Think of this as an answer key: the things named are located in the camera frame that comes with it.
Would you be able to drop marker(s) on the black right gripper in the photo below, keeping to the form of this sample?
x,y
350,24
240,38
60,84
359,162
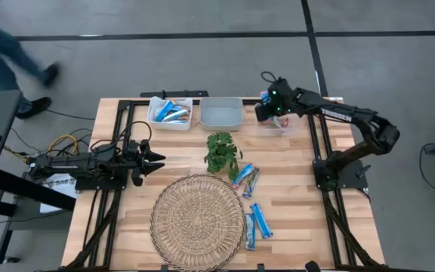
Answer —
x,y
264,112

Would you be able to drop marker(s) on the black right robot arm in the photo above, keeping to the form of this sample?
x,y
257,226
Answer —
x,y
353,117

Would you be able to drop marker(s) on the green potted plant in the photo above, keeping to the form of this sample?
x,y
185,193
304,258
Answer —
x,y
219,153

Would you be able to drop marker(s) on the black power strip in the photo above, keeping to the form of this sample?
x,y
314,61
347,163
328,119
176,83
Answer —
x,y
176,93

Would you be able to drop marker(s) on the white paper sheet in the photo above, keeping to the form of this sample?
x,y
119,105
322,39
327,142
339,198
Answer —
x,y
57,196

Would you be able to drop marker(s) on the grey plastic bin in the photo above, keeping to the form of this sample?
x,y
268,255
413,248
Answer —
x,y
221,115

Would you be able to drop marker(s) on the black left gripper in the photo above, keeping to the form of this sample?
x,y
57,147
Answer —
x,y
139,160

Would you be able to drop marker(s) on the blue brown granola bar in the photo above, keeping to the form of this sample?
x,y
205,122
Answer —
x,y
251,182

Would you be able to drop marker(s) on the silver blue granola bar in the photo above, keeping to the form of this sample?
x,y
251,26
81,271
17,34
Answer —
x,y
250,231

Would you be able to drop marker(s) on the round woven placemat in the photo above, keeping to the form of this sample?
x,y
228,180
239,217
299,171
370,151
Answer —
x,y
196,223

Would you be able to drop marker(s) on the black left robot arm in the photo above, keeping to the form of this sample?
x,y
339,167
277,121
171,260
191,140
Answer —
x,y
66,165

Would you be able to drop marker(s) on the white plastic bin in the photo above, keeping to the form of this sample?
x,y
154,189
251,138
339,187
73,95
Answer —
x,y
170,127

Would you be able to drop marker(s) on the black aluminium table frame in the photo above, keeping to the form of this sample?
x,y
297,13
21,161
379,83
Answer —
x,y
124,104

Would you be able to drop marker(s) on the clear plastic bin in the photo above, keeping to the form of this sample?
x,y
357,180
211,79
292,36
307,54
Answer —
x,y
293,130

